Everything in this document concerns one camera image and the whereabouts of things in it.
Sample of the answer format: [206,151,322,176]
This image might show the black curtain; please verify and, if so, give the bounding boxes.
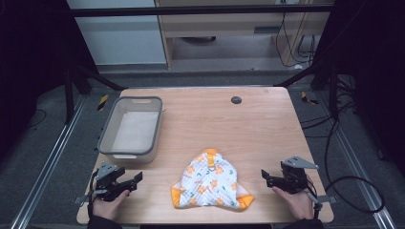
[0,0,100,161]
[313,0,405,177]

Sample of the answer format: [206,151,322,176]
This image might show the light wooden desk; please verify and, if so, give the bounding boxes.
[155,0,335,70]

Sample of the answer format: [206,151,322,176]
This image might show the grey rimmed plastic bin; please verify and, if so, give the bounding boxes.
[96,95,164,165]

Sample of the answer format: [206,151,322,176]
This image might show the black metal stand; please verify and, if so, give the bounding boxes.
[275,61,340,122]
[62,61,128,126]

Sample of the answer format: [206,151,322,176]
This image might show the hanging black desk cables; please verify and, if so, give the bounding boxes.
[274,12,320,69]

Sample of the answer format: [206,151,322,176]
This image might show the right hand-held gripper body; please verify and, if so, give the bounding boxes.
[275,156,337,204]

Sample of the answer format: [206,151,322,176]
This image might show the black horizontal frame bar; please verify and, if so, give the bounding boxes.
[68,4,335,18]

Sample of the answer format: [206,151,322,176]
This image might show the person's left hand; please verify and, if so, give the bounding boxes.
[92,189,132,221]

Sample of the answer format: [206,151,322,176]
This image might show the thin black floor cable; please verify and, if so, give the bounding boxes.
[26,108,48,129]

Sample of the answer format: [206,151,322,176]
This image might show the long black floor cable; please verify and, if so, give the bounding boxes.
[323,117,386,215]

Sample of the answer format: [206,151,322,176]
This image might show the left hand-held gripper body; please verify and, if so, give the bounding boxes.
[74,161,131,204]

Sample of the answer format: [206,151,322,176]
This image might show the aluminium floor rail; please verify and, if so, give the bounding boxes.
[317,91,399,229]
[9,94,88,229]

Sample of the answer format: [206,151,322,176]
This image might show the white cabinet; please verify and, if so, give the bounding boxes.
[66,0,167,67]

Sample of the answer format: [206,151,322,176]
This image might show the floral quilted baby bib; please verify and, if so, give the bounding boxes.
[170,148,256,211]

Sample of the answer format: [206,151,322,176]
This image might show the person's right hand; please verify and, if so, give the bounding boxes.
[271,185,315,221]

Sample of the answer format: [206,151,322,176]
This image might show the yellow black tape strip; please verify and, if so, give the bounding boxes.
[96,94,110,112]
[300,91,319,106]

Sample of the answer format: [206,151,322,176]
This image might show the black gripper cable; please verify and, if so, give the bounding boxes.
[305,179,323,220]
[87,170,98,219]

